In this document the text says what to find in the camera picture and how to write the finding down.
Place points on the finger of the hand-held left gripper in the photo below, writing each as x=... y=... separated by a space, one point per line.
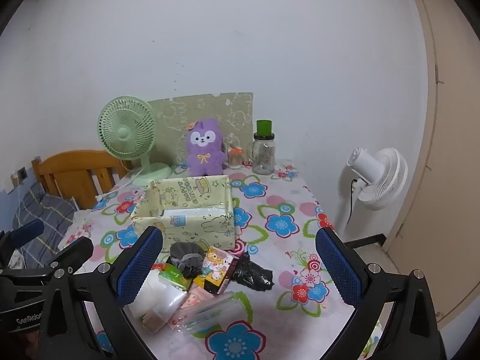
x=71 y=251
x=28 y=231

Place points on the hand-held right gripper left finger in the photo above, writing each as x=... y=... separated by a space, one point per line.
x=138 y=266

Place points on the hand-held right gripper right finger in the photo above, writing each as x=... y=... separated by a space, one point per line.
x=339 y=270

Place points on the green tissue packet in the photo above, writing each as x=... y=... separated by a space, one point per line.
x=172 y=276

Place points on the white tissue pack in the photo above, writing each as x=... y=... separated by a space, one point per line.
x=157 y=300

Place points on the grey socks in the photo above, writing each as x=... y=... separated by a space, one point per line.
x=187 y=257

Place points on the yellow printed fabric box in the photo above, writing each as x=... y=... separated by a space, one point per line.
x=202 y=228

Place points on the black plastic bag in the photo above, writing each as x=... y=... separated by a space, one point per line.
x=251 y=272

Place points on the clear plastic pack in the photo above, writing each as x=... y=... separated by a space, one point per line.
x=217 y=311

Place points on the grey plaid blanket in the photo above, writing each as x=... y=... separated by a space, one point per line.
x=48 y=213

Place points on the wooden bed headboard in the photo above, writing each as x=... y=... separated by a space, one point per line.
x=75 y=161

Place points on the white standing fan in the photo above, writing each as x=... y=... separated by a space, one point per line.
x=375 y=172

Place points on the purple plush toy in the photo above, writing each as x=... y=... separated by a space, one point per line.
x=204 y=153

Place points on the green desk fan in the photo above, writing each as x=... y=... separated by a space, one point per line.
x=123 y=131

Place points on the glass jar green lid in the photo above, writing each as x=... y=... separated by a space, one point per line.
x=263 y=157

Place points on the beige door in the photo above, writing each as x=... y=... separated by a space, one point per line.
x=450 y=157

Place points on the green printed board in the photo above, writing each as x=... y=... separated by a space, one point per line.
x=225 y=112

